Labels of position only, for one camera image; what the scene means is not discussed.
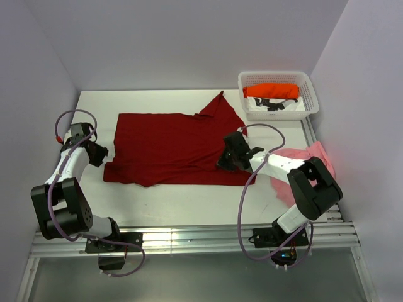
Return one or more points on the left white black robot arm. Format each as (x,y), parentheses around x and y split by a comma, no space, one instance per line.
(61,208)

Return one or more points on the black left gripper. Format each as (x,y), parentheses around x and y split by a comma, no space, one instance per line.
(102,153)

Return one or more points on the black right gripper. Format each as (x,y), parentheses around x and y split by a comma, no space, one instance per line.
(223,163)

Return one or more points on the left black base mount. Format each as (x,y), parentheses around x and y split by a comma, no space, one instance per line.
(112,253)

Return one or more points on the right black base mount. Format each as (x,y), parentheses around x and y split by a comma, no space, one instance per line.
(271,238)

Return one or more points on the white black printed t shirt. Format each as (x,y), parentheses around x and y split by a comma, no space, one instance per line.
(274,105)

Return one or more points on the white plastic basket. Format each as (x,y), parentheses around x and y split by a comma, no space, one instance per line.
(306,91)

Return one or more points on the rolled orange t shirt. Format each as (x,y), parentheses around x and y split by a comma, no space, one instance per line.
(272,90)

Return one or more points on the aluminium rail frame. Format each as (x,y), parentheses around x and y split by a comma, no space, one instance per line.
(191,253)

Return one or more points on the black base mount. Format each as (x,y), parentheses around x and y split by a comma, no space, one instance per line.
(271,238)
(112,253)

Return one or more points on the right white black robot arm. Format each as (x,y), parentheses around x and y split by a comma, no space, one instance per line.
(314,189)

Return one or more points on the dark red t shirt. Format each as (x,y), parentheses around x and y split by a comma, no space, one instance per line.
(174,148)

